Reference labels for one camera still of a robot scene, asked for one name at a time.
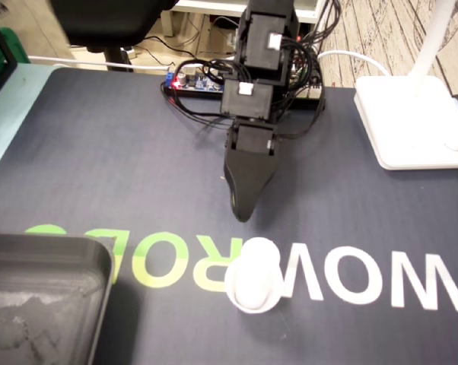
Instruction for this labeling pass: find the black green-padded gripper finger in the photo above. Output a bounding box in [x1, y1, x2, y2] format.
[224, 166, 243, 222]

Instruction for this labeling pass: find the black wide tapered gripper finger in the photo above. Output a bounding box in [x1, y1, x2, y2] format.
[224, 148, 280, 223]

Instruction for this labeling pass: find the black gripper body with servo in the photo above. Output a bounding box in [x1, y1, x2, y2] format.
[226, 122, 281, 157]

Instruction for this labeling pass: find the white plastic tube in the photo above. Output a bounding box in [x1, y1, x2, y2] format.
[225, 236, 284, 315]

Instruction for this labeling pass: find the blue power converter board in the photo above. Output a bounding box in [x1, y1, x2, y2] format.
[163, 71, 226, 100]

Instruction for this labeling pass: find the dark grey printed mat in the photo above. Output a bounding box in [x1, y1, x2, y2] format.
[0, 68, 458, 365]

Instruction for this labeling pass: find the white shelf unit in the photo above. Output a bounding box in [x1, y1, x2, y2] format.
[171, 0, 329, 24]

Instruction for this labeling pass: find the white desk lamp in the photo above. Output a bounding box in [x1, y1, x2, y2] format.
[353, 0, 458, 171]

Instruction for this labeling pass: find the black office chair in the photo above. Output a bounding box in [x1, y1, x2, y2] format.
[49, 0, 179, 72]

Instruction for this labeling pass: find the black plastic bin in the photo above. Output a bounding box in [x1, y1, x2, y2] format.
[0, 232, 115, 365]

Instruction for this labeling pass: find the green crate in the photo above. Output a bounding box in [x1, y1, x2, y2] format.
[0, 28, 29, 65]

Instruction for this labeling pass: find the black servo cable bundle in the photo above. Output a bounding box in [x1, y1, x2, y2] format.
[164, 0, 329, 142]

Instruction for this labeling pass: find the white cable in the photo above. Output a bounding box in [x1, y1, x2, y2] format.
[316, 49, 390, 77]

